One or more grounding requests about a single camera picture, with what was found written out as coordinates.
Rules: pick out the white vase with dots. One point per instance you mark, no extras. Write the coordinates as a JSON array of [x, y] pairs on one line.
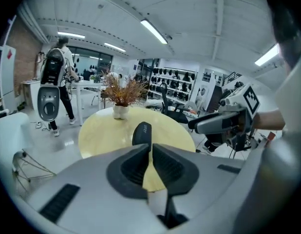
[[120, 111]]

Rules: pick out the black pouch case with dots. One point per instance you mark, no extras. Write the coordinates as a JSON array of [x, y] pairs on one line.
[[142, 133]]

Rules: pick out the person's white printed shirt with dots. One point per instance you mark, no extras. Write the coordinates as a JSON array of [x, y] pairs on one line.
[[287, 155]]

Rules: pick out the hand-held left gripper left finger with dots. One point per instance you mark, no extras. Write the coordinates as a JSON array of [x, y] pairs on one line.
[[92, 191]]

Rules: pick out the shelf rack of black items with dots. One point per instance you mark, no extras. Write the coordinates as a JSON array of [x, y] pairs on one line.
[[173, 82]]

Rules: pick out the white desk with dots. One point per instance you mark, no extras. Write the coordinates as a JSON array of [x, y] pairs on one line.
[[88, 83]]

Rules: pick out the dried orange plant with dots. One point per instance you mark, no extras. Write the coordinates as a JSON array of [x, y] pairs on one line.
[[121, 89]]

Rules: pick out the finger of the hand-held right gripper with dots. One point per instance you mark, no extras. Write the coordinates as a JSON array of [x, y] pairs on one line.
[[213, 124]]

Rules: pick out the white cabinet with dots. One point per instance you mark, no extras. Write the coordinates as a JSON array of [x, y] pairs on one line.
[[6, 77]]

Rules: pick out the light blue armchair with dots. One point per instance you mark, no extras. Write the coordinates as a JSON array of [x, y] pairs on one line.
[[9, 135]]

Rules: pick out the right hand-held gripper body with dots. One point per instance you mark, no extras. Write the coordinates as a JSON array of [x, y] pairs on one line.
[[250, 99]]

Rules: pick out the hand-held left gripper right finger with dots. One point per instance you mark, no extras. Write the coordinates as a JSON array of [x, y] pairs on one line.
[[204, 174]]

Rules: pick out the person's right forearm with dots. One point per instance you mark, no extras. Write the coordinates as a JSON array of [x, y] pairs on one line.
[[269, 119]]

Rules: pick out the ceiling light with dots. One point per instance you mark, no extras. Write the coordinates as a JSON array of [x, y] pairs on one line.
[[115, 46], [267, 55], [154, 31], [71, 34]]

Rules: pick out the round wooden side table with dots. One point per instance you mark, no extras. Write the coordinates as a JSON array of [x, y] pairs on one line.
[[104, 130]]

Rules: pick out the black office chair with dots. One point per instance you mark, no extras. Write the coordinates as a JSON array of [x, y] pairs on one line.
[[172, 108]]

